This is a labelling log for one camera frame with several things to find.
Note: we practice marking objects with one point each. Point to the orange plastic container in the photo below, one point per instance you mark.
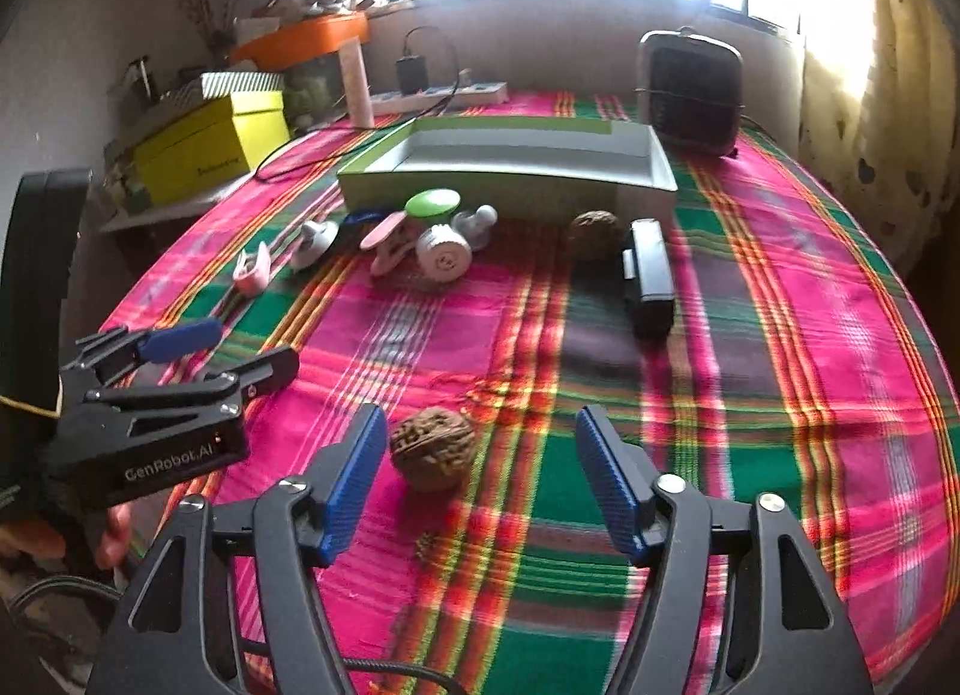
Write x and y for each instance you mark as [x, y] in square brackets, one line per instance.
[300, 41]

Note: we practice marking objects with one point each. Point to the yellow heart print curtain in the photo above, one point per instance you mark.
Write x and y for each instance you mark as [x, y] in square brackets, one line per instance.
[885, 125]

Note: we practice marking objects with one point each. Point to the green cardboard box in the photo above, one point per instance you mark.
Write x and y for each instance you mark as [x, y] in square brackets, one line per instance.
[510, 170]

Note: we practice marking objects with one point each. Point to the striped cardboard box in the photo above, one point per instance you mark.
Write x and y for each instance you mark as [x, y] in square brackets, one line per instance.
[240, 86]

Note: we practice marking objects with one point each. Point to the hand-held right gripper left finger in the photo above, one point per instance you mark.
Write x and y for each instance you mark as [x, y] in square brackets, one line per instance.
[352, 485]

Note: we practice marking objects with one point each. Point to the white power strip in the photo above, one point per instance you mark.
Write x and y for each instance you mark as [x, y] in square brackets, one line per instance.
[442, 97]

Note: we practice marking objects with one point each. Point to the pink green plaid tablecloth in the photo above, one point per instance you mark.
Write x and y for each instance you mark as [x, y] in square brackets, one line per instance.
[750, 365]

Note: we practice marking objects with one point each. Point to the black rectangular device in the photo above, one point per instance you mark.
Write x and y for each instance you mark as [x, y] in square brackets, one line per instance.
[649, 282]

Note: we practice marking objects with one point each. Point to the grey portable space heater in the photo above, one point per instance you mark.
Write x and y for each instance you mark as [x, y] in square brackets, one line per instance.
[690, 95]

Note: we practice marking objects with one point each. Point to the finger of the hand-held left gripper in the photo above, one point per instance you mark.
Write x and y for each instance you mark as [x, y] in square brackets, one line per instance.
[274, 369]
[184, 336]

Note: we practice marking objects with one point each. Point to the beige paper card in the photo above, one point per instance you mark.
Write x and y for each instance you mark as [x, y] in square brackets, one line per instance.
[259, 27]

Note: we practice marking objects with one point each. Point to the black charger adapter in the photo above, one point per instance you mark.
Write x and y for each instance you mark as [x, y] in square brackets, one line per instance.
[411, 74]

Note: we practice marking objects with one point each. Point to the pink plastic clip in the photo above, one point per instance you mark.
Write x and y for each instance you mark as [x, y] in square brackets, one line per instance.
[382, 239]

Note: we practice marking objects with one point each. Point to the white power plug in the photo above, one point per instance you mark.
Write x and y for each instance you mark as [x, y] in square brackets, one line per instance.
[464, 80]

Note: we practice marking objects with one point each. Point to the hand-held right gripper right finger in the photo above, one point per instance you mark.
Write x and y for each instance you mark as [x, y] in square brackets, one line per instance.
[607, 485]

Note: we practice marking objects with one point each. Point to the person's left hand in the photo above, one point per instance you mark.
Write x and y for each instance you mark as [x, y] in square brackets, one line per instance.
[112, 537]

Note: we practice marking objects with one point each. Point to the clear plastic container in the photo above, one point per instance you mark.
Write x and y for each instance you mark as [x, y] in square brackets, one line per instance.
[315, 95]

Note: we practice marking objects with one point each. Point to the white ribbed round cap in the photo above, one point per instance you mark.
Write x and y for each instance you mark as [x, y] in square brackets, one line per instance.
[444, 256]

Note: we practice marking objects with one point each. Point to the yellow cardboard box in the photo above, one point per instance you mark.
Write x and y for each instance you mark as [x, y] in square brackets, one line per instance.
[202, 151]

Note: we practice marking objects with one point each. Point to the black chair backrest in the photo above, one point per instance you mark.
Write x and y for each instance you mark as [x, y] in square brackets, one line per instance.
[45, 267]

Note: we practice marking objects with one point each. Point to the white side shelf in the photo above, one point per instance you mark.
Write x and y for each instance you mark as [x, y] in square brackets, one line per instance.
[180, 203]

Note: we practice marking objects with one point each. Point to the brown walnut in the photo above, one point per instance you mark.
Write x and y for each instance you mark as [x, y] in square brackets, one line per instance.
[431, 449]
[595, 234]

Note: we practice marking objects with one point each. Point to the blue and orange toy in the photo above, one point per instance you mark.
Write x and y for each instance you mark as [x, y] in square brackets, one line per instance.
[361, 219]

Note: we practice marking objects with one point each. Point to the pale pink cosmetic tube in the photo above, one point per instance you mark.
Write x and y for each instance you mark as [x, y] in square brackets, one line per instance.
[356, 87]

